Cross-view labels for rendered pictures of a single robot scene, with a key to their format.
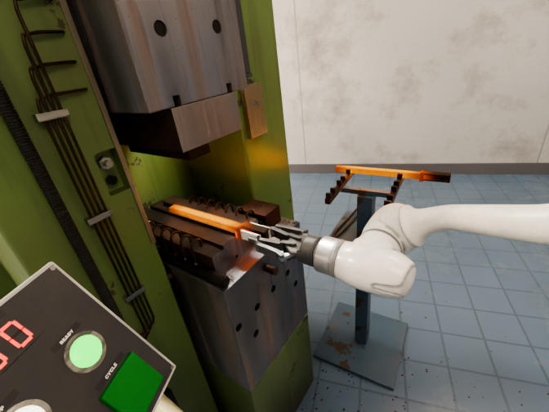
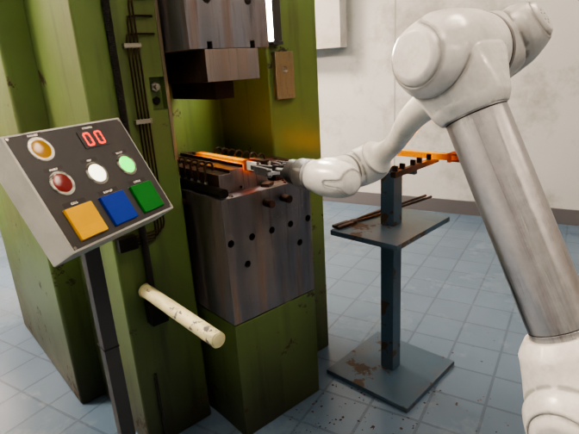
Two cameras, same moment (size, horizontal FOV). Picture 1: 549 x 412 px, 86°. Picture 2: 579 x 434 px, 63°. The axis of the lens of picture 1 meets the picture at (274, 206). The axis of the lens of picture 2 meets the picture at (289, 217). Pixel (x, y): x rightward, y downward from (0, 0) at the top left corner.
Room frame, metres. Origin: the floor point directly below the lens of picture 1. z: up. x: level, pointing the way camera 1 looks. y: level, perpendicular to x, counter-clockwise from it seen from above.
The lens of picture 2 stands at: (-0.79, -0.32, 1.30)
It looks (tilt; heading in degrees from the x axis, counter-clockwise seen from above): 18 degrees down; 11
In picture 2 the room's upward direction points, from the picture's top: 4 degrees counter-clockwise
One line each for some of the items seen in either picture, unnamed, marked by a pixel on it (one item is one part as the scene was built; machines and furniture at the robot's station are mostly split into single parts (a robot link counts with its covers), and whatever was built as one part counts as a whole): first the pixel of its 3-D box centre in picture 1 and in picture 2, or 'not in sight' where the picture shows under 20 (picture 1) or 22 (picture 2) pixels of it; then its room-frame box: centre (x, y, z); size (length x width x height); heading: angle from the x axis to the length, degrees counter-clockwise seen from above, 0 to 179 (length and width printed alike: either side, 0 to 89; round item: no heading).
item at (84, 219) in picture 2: not in sight; (85, 220); (0.09, 0.31, 1.01); 0.07 x 0.05 x 0.07; 166
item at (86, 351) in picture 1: (86, 351); (127, 164); (0.30, 0.30, 1.09); 0.05 x 0.03 x 0.04; 141
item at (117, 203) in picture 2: not in sight; (117, 207); (0.19, 0.28, 1.01); 0.07 x 0.05 x 0.07; 166
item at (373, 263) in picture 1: (377, 266); (336, 177); (0.50, -0.21, 1.00); 0.16 x 0.13 x 0.11; 51
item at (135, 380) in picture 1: (132, 387); (146, 196); (0.29, 0.26, 1.01); 0.07 x 0.05 x 0.07; 166
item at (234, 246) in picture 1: (190, 228); (210, 169); (0.84, 0.28, 0.96); 0.42 x 0.20 x 0.09; 51
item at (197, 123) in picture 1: (158, 118); (198, 67); (0.84, 0.28, 1.32); 0.42 x 0.20 x 0.10; 51
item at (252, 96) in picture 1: (254, 110); (283, 75); (1.04, 0.03, 1.27); 0.09 x 0.02 x 0.17; 141
